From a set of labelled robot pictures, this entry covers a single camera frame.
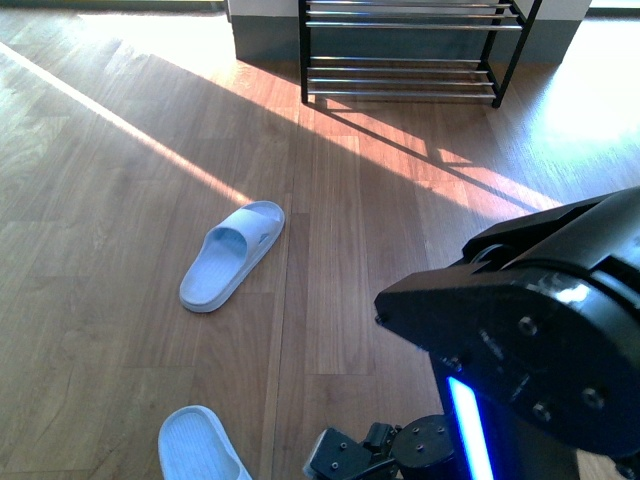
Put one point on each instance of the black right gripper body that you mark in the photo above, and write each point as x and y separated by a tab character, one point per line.
422	449

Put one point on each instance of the light blue slide sandal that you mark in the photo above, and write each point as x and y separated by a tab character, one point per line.
229	253
193	444

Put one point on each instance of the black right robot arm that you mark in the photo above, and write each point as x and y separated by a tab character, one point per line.
533	336

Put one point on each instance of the black metal shoe rack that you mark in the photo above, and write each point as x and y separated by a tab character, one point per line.
460	51

